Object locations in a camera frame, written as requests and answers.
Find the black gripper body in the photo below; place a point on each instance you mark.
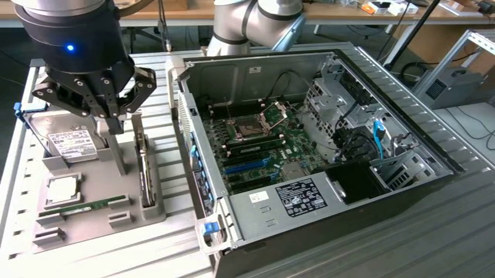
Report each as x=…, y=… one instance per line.
x=77, y=34

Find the graphics card with black fan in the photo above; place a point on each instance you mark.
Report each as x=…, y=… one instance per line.
x=144, y=162

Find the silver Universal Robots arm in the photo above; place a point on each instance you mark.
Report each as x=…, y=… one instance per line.
x=239, y=23

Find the silver hard disk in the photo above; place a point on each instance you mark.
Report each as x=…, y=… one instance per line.
x=71, y=139

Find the gray plastic parts rack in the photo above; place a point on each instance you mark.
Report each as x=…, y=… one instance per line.
x=96, y=185

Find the silver CPU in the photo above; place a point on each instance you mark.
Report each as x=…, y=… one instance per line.
x=60, y=188

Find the CPU socket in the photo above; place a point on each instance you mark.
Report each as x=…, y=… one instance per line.
x=245, y=128

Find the green RAM stick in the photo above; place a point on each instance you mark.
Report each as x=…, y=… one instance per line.
x=88, y=205

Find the black RAM stick in slot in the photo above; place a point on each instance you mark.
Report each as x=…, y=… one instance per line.
x=252, y=147

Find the metal socket cover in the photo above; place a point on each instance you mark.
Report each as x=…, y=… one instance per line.
x=273, y=114

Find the green motherboard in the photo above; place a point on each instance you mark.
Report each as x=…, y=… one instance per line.
x=297, y=144

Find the blue case latch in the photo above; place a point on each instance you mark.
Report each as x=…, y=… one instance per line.
x=211, y=227

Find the silver chipset heatsink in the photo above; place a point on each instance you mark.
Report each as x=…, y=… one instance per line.
x=295, y=171

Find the metal disk bay cage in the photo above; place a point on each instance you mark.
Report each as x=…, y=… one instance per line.
x=328, y=107

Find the gray power supply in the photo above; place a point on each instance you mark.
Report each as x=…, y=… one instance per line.
x=293, y=202

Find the long wooden desk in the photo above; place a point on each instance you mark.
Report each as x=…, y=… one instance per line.
x=340, y=13

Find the white and orange box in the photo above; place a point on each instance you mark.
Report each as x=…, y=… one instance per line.
x=377, y=7

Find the black tripod pole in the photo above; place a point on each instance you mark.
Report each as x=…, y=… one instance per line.
x=413, y=32

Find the black open PC case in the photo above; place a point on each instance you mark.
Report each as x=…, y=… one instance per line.
x=405, y=208

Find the gray equipment box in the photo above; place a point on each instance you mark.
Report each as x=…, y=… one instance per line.
x=460, y=87

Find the blue disk carrier frame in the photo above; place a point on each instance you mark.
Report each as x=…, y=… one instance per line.
x=19, y=111

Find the aluminium profile frame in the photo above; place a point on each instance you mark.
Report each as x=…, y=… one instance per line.
x=456, y=49

